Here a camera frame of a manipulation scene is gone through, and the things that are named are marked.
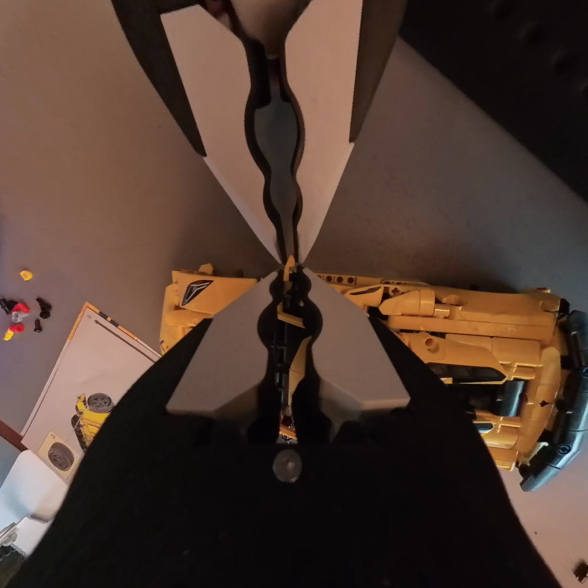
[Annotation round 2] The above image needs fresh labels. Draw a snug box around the wheel picture instruction booklet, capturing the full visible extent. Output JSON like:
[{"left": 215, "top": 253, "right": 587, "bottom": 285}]
[{"left": 21, "top": 301, "right": 164, "bottom": 484}]

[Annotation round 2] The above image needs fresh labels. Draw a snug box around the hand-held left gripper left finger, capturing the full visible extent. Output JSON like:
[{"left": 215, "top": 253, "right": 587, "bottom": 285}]
[{"left": 164, "top": 270, "right": 282, "bottom": 445}]

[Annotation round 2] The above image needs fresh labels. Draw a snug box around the yellow toy brick car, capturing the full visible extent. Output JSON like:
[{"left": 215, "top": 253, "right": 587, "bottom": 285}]
[{"left": 158, "top": 263, "right": 588, "bottom": 493}]

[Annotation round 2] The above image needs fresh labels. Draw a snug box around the grey desk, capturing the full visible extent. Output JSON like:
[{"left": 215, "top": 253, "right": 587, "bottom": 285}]
[{"left": 0, "top": 0, "right": 588, "bottom": 588}]

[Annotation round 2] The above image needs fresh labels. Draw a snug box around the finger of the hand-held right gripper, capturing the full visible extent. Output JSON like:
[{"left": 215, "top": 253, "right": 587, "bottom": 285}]
[
  {"left": 284, "top": 0, "right": 364, "bottom": 268},
  {"left": 160, "top": 14, "right": 288, "bottom": 264}
]

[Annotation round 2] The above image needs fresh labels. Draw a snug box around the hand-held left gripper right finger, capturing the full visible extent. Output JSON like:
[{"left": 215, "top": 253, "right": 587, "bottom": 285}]
[{"left": 293, "top": 266, "right": 412, "bottom": 445}]

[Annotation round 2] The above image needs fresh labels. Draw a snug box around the cluster of small loose bricks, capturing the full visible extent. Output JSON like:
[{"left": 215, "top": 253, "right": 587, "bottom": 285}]
[{"left": 0, "top": 270, "right": 52, "bottom": 342}]

